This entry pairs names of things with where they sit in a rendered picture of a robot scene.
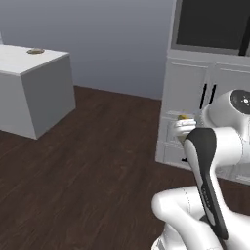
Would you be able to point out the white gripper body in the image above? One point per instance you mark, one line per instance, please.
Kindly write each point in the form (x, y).
(184, 127)

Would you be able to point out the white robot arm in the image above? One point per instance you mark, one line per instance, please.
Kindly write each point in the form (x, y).
(198, 221)

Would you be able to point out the white dining counter island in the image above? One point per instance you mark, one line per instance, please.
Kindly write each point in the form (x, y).
(29, 81)

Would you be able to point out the brown plate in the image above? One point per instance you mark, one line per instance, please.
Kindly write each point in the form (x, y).
(35, 50)

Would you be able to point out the small yellow object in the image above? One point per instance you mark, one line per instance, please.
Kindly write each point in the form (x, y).
(183, 116)

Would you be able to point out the white drawer front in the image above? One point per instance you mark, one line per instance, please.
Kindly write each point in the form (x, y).
(172, 153)
(169, 128)

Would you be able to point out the white cupboard door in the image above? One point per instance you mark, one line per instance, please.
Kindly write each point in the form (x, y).
(232, 79)
(184, 86)

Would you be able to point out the black wall oven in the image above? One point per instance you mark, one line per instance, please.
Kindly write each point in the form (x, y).
(211, 22)

